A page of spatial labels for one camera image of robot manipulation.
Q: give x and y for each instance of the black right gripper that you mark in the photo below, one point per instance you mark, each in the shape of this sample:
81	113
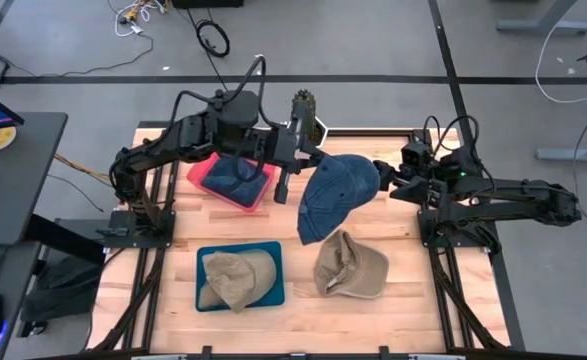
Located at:
435	187

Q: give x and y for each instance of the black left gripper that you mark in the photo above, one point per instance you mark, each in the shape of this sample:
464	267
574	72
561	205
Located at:
288	147

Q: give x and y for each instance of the blue denim baseball cap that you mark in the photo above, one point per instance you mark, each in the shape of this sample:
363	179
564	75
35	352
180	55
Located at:
338	195
233	187

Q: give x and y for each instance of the red plastic bin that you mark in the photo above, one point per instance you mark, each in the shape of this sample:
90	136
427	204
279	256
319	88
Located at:
195	175

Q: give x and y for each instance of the blue plastic bin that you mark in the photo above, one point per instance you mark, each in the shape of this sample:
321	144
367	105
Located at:
273	301

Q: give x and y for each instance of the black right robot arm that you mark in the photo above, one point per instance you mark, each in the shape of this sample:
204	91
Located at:
513	192

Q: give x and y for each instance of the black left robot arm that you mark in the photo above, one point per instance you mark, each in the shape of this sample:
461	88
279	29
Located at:
148	155

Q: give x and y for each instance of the green cactus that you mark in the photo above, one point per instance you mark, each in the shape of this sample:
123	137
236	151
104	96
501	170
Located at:
314	120

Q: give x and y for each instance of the grey desk foot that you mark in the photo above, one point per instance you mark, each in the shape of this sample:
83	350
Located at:
573	155
543	26

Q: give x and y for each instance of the black box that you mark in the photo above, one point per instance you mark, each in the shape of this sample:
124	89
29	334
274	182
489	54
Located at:
208	3

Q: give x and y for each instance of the black desk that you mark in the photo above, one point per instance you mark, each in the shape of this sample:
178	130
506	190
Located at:
18	175

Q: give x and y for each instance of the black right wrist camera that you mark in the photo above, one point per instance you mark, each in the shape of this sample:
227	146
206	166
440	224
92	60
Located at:
415	155

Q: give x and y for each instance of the black aluminium table frame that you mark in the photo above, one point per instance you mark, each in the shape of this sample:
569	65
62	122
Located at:
373	133

